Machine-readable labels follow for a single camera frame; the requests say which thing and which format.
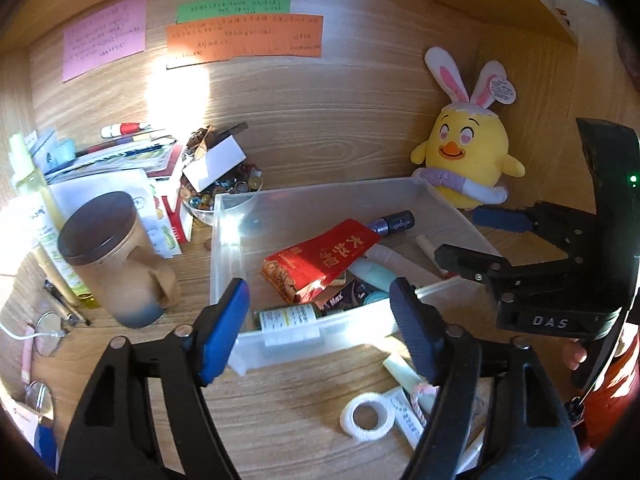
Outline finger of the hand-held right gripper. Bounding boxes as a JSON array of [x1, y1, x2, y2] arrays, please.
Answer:
[[471, 200, 541, 235], [434, 243, 576, 286]]

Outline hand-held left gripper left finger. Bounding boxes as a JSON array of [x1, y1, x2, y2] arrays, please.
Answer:
[[59, 277, 251, 480]]

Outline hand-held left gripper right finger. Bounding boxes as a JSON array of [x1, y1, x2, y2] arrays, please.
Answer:
[[389, 276, 583, 480]]

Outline slim pink lip tube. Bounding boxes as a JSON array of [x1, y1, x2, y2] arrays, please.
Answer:
[[416, 235, 446, 278]]

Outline white labelled bottle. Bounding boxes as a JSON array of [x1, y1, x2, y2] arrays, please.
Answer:
[[252, 304, 321, 332]]

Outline black sachet packet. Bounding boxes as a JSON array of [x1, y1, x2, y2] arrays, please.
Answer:
[[315, 280, 391, 317]]

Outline purple bottle with black cap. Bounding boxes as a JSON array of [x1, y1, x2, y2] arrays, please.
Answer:
[[367, 210, 417, 237]]

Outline clear plastic storage box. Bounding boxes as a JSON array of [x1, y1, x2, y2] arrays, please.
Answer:
[[209, 176, 506, 376]]

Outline red foil packet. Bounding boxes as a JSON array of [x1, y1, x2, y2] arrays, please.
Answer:
[[261, 219, 383, 305]]

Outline orange sleeved right forearm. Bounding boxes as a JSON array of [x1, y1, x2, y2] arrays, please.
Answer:
[[565, 320, 640, 453]]

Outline person's right hand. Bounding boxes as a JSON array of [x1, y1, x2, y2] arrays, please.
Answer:
[[562, 337, 588, 372]]

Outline pale green stick tube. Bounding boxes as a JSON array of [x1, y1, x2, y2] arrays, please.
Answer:
[[382, 352, 436, 413]]

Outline yellow chick plush toy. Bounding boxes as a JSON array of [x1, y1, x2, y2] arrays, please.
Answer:
[[411, 46, 527, 211]]

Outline white ointment tube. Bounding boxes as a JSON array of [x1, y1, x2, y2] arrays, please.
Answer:
[[382, 385, 431, 451]]

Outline white tape roll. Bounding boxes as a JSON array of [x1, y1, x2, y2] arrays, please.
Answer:
[[340, 390, 398, 442]]

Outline drink carton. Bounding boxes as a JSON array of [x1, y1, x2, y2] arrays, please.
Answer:
[[147, 180, 196, 259]]

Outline brown lidded mug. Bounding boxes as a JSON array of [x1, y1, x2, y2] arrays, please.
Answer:
[[57, 191, 181, 330]]

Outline glass bowl of beads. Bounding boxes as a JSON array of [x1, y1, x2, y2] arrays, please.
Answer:
[[180, 162, 264, 226]]

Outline black pen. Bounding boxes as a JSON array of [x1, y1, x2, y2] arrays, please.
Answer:
[[44, 280, 92, 327]]

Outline white card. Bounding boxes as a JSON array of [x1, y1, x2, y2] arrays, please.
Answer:
[[181, 138, 247, 193]]

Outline brown hair clip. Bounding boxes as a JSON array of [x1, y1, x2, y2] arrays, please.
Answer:
[[187, 121, 248, 153]]

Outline stack of papers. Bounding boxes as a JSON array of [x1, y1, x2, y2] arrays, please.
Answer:
[[45, 130, 186, 181]]

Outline eyeglasses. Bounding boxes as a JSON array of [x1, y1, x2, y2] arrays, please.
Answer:
[[22, 310, 76, 423]]

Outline yellow green spray bottle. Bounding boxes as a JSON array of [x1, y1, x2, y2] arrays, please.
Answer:
[[9, 132, 101, 309]]

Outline pink stick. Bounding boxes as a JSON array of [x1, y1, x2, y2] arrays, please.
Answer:
[[20, 325, 33, 386]]

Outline red and white marker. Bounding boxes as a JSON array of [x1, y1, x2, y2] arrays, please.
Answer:
[[100, 121, 151, 139]]

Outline pale blue case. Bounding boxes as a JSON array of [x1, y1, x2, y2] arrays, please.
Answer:
[[35, 130, 76, 173]]

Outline orange paper note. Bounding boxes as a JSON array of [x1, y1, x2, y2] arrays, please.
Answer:
[[166, 13, 324, 63]]

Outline pink paper note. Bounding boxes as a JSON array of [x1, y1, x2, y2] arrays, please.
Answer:
[[62, 0, 148, 83]]

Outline green paper note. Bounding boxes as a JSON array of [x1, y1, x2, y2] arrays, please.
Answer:
[[176, 0, 292, 24]]

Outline pink braided hair tie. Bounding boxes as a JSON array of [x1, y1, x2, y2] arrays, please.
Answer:
[[410, 382, 436, 418]]

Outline white cable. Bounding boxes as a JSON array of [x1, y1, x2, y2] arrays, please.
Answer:
[[0, 320, 66, 343]]

